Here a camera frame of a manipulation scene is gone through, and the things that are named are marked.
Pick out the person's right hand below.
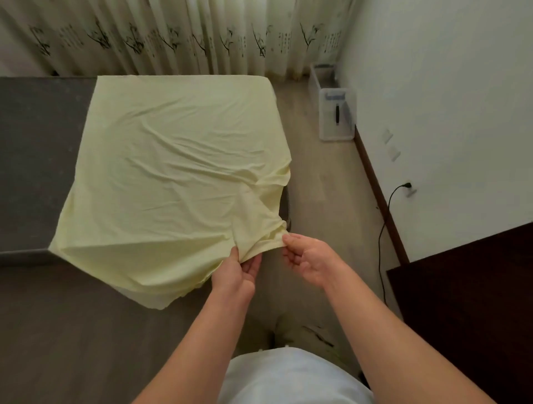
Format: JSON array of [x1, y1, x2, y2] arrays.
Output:
[[281, 232, 355, 293]]

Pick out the person's left hand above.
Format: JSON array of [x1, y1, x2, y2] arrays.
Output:
[[210, 246, 263, 307]]

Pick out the pale yellow bed sheet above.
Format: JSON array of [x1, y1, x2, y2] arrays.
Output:
[[48, 74, 293, 311]]

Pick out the clear plastic storage bin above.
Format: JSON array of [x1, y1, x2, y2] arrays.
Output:
[[308, 62, 347, 112]]

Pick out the person's right forearm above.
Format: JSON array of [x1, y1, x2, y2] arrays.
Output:
[[322, 269, 497, 404]]

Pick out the person's left forearm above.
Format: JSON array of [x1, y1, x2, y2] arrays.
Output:
[[133, 289, 258, 404]]

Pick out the dark grey mattress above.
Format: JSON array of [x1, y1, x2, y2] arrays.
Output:
[[0, 76, 293, 267]]

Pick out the olive green shorts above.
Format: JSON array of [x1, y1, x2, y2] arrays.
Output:
[[272, 312, 360, 376]]

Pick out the white shirt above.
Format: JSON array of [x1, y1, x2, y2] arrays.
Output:
[[216, 347, 376, 404]]

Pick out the dark wooden door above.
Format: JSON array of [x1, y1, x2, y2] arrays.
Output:
[[386, 222, 533, 404]]

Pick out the white printed curtain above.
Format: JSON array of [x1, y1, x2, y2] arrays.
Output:
[[0, 0, 360, 82]]

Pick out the black power cable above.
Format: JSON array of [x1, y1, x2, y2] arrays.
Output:
[[376, 181, 414, 305]]

